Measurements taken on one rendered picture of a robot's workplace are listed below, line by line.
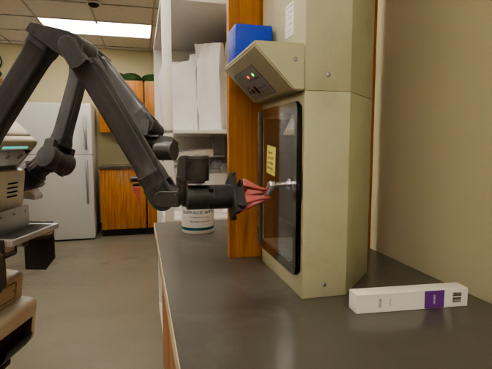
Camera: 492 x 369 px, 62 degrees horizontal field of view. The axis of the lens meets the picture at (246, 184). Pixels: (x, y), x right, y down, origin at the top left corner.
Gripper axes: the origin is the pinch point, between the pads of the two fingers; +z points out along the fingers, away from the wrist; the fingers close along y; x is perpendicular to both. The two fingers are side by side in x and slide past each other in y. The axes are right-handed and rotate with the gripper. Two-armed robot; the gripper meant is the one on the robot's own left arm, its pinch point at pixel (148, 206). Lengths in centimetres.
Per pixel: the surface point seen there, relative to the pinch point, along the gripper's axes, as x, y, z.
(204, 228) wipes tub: 26.1, 21.9, 13.6
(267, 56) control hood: -47, 24, -38
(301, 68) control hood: -47, 32, -35
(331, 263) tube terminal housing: -46, 40, 9
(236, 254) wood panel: -9.3, 26.0, 15.1
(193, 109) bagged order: 92, 27, -38
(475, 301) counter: -58, 70, 17
